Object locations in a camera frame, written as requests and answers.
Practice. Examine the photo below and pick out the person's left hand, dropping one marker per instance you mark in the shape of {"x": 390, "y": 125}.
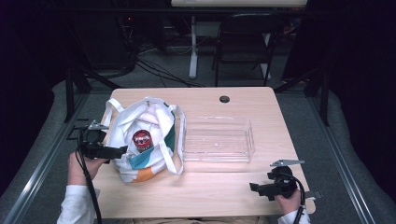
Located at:
{"x": 84, "y": 169}

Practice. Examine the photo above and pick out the white colourful tote bag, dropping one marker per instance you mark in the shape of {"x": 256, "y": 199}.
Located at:
{"x": 146, "y": 118}

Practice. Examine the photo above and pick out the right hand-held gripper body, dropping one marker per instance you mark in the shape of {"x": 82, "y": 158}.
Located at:
{"x": 285, "y": 182}

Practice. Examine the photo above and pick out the clear plastic tray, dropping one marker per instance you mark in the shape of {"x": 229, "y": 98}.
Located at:
{"x": 218, "y": 143}

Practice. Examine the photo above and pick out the grey metal tab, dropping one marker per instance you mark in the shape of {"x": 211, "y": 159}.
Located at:
{"x": 314, "y": 194}

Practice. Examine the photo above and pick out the white desk with leg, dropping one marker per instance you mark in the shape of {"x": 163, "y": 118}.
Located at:
{"x": 193, "y": 46}

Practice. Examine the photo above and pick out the person's right hand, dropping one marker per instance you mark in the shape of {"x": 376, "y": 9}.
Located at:
{"x": 289, "y": 203}

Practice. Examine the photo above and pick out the black folding chair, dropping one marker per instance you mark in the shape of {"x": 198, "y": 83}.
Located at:
{"x": 243, "y": 46}

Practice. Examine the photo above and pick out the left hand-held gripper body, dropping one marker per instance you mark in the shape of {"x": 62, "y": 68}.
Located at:
{"x": 93, "y": 146}

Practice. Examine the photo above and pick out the black metal stand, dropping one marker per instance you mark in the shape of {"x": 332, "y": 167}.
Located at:
{"x": 323, "y": 93}
{"x": 73, "y": 90}

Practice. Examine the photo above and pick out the grey metal rail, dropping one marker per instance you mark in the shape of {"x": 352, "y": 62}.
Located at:
{"x": 342, "y": 161}
{"x": 40, "y": 168}

